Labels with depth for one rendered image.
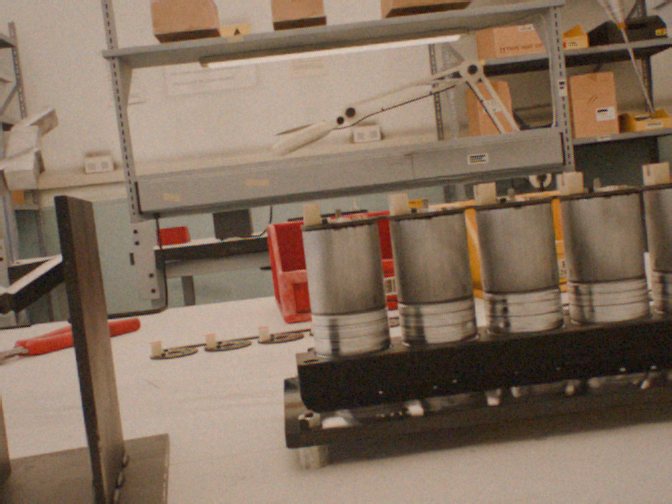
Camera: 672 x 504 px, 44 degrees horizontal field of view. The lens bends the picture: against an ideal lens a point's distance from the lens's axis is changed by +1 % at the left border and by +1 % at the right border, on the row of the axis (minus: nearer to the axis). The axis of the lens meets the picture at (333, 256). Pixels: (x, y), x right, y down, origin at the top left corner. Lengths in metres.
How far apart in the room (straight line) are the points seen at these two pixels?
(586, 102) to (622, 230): 4.19
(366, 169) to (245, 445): 2.26
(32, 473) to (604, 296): 0.18
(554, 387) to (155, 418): 0.14
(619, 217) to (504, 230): 0.04
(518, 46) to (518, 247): 4.07
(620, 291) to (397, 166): 2.24
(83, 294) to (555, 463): 0.12
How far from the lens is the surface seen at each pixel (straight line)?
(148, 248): 2.56
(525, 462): 0.21
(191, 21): 2.63
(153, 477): 0.22
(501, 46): 4.30
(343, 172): 2.49
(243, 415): 0.29
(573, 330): 0.26
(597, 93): 4.48
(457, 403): 0.23
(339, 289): 0.25
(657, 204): 0.28
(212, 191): 2.50
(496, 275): 0.26
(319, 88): 4.66
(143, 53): 2.61
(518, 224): 0.26
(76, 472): 0.24
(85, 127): 4.80
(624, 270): 0.27
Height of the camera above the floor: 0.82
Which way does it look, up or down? 3 degrees down
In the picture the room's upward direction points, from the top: 7 degrees counter-clockwise
